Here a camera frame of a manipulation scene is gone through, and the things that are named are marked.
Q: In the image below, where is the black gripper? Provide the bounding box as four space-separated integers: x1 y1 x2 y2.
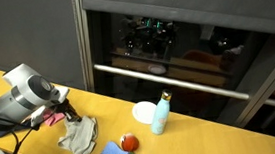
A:
50 97 83 125

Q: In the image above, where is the white towel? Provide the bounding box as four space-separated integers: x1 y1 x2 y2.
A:
55 114 101 154

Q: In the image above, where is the pink cloth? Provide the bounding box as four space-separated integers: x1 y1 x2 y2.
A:
42 107 67 127

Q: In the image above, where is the navy cloth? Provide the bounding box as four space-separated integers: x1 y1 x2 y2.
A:
0 126 20 139

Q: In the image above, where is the white round plate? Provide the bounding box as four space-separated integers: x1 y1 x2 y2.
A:
131 99 160 127

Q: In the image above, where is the light blue bottle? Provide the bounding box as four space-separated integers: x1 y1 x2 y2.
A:
147 88 177 136

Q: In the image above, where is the long metal handrail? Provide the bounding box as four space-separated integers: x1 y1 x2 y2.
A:
93 50 251 114

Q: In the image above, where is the grey roller blind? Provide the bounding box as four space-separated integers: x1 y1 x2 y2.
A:
81 0 275 55

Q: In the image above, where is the grey window frame post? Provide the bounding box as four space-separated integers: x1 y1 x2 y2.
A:
71 0 97 93

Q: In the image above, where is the slanted grey window frame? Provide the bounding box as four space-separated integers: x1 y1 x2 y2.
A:
209 43 275 130

